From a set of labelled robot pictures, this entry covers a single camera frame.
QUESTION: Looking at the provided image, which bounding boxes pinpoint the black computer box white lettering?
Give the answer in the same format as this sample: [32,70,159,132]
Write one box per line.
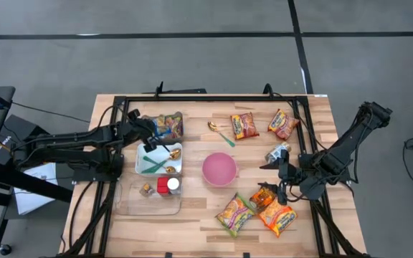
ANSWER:
[0,114,46,168]

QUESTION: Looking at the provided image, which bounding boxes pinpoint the lime chili shrimp ramen pack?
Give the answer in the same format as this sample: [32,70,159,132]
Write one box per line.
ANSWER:
[215,192,256,239]
[164,113,184,139]

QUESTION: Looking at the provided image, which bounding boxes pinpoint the black floor cable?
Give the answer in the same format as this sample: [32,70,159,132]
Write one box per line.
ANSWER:
[11,101,91,125]

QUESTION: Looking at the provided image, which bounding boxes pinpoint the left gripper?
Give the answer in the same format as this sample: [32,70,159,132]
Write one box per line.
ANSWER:
[129,108,171,154]

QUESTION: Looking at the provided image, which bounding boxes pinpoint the white lid spice jar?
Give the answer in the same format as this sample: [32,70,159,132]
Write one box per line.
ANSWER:
[166,177,181,194]

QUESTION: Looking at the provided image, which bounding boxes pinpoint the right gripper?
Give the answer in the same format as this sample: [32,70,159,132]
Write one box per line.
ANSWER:
[257,148,303,206]

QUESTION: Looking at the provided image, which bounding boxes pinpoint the pink plastic bowl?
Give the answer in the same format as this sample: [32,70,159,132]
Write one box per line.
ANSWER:
[201,151,239,188]

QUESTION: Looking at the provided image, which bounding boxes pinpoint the clear plastic container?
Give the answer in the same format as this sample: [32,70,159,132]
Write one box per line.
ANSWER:
[115,175,183,217]

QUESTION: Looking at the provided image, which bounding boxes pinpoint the white paper sheet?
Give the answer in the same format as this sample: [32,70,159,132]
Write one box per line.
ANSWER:
[12,162,59,216]

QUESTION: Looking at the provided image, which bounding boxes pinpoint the gold spoon green handle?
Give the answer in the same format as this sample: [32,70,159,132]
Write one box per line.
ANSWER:
[141,148,182,176]
[141,156,177,174]
[207,120,236,148]

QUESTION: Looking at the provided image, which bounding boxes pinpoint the black metal table frame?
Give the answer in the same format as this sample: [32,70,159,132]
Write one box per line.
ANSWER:
[57,81,371,258]

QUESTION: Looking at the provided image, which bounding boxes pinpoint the white plastic tray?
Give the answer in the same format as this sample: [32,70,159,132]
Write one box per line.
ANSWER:
[135,142,184,176]

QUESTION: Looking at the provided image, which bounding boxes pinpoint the red lid spice jar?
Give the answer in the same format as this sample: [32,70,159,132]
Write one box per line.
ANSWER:
[156,176,171,196]

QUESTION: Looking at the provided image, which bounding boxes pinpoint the small square glass spice jar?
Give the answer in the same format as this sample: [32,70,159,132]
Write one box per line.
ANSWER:
[140,182,156,197]

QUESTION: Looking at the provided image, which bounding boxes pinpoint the red roast beef ramen pack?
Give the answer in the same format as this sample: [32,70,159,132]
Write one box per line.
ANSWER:
[267,108,300,141]
[230,112,260,140]

